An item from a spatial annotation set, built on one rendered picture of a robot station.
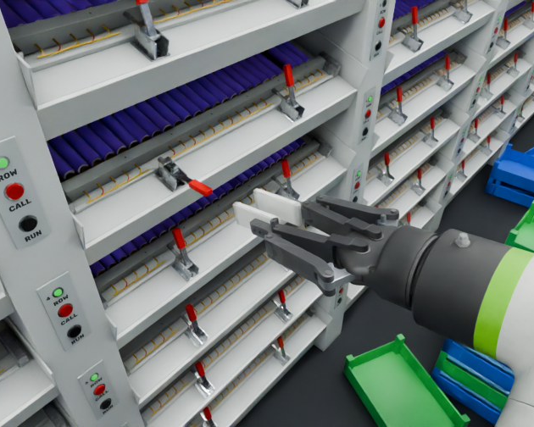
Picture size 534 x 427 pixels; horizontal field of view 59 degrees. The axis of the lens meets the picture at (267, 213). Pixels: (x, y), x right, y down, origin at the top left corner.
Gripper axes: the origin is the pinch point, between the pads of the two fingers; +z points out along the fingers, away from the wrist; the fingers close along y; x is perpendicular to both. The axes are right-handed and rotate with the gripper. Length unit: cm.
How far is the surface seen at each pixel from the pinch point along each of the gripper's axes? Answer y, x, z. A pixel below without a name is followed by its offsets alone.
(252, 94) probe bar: 21.8, 4.4, 22.3
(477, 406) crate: 57, -94, -11
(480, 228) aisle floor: 136, -91, 20
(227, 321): 7.0, -38.1, 24.3
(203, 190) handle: -0.3, 0.2, 11.0
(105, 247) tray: -12.8, -3.9, 17.7
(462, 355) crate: 57, -77, -5
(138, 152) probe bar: -1.9, 4.1, 22.0
